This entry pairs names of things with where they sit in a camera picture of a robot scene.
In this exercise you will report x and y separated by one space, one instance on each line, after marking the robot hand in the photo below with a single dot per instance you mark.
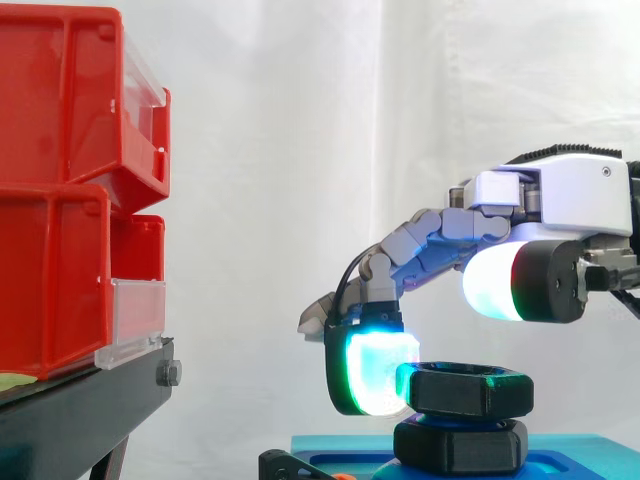
575 195

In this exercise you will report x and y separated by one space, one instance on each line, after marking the large black hex nut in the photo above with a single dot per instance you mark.
465 392
460 447

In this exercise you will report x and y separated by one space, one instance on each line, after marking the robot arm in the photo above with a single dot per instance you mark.
635 200

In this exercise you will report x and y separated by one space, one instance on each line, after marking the turquoise plate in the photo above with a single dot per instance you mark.
600 455

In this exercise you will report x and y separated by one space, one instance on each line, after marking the blue plate with square hollows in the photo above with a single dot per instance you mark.
550 462

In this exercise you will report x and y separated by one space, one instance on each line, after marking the black-and-orange clip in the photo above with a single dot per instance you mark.
280 465

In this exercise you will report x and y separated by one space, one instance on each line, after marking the red storage bin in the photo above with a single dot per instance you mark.
55 100
50 280

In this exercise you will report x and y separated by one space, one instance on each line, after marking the black stand with green tape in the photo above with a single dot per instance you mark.
75 415

